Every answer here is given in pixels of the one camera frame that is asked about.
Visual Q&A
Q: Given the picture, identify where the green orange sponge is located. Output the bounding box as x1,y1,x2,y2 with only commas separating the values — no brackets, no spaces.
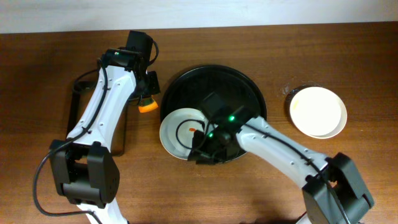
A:
138,97,159,113

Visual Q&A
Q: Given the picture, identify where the grey plate with sauce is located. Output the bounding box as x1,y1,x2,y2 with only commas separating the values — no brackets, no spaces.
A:
159,108,209,161

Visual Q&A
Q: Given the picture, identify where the cream plate with sauce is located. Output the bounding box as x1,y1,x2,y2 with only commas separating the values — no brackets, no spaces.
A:
288,86,348,139

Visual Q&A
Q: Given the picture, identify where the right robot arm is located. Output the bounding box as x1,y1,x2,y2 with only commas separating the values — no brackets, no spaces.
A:
193,106,374,223

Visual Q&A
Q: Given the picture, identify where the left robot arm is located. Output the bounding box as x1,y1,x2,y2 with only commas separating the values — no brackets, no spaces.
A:
49,47,160,223

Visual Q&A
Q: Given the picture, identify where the round black tray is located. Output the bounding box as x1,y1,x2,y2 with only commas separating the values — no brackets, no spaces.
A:
160,65,267,161

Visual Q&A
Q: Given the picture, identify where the rectangular black tray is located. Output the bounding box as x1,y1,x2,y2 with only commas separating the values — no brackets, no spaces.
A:
67,80,128,156

